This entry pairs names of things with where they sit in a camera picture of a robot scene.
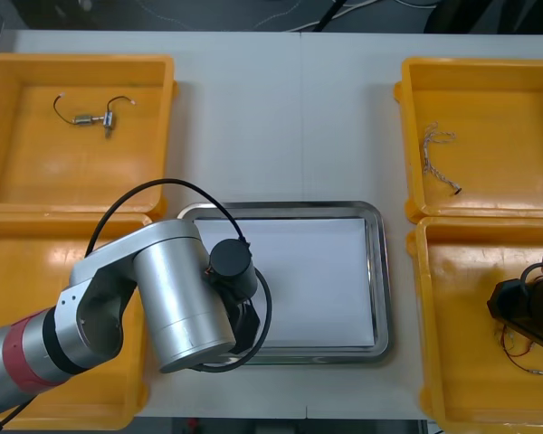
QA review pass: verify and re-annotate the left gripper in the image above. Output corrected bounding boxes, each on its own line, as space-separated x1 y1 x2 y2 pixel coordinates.
224 294 262 357

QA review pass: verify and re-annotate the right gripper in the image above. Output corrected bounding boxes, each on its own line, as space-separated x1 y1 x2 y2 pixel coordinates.
487 276 543 353

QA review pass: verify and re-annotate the red and green-yellow wire harness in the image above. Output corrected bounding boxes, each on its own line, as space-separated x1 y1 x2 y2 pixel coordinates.
495 321 543 376

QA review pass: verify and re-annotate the blue-white twisted wire harness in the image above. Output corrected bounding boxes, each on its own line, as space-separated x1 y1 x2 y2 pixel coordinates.
419 120 463 196

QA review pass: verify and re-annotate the yellow-orange plastic bin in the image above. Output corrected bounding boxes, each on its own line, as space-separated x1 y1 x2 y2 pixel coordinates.
393 56 543 225
406 216 543 434
0 205 157 431
0 52 180 217

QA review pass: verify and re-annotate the white sheet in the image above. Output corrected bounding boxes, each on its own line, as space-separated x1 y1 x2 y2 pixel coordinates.
192 217 376 350

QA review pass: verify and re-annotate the steel tray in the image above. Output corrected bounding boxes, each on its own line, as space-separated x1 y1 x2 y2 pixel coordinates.
176 201 394 366

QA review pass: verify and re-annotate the black floor cable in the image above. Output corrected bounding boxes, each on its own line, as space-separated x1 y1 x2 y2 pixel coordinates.
310 0 348 33

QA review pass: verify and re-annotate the white floor cable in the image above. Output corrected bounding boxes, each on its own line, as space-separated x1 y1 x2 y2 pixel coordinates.
252 0 438 29

